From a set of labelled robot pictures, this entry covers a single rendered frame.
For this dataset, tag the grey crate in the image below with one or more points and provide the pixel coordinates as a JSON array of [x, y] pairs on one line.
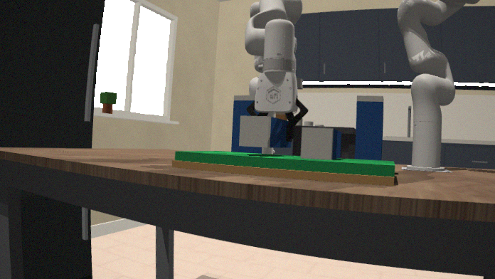
[[348, 141]]

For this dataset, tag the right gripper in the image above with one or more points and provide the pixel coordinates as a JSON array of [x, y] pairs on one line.
[[276, 94]]

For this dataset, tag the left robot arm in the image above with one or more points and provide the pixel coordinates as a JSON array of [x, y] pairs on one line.
[[435, 82]]

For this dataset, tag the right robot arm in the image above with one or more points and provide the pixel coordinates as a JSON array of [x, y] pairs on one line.
[[278, 34]]

